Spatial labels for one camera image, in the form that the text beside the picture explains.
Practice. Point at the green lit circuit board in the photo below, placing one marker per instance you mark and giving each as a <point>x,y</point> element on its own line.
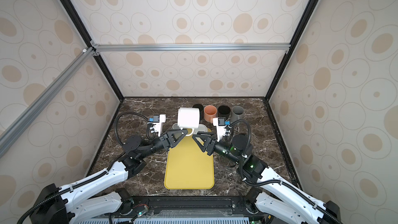
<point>139,210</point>

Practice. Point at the yellow plastic tray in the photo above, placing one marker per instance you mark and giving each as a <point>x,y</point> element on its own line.
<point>187,167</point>

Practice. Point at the black mug white base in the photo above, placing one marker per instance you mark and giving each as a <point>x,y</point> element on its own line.
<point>224,111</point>

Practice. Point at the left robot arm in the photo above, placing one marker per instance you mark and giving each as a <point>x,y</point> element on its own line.
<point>76,202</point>

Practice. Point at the small grey mug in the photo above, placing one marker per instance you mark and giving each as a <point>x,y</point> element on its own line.
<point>176,126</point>

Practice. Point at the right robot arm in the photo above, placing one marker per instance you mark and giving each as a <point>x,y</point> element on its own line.
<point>274,195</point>

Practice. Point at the aluminium rail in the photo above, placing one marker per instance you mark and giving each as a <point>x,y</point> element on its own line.
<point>190,47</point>
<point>18,127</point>

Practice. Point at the back aluminium rail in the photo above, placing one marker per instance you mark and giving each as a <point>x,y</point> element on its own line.
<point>190,47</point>

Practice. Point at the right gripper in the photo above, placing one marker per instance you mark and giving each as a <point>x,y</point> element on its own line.
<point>210,145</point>

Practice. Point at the white ribbed mug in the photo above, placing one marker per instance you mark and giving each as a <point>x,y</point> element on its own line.
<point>202,128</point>

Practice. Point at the black mug white rim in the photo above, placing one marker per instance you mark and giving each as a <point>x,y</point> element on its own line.
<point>200,107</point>

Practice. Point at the peach and cream mug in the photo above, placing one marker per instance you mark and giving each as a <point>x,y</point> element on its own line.
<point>210,112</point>

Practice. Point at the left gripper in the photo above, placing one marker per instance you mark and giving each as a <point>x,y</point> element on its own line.
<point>165,140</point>

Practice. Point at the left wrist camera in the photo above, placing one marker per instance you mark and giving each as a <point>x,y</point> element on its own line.
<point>155,125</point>

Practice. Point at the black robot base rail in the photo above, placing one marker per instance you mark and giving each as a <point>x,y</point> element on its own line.
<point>253,205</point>

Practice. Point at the large grey mug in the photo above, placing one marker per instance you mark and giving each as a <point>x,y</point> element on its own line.
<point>237,113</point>

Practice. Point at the left aluminium rail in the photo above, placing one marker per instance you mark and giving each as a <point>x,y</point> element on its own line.
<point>18,127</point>

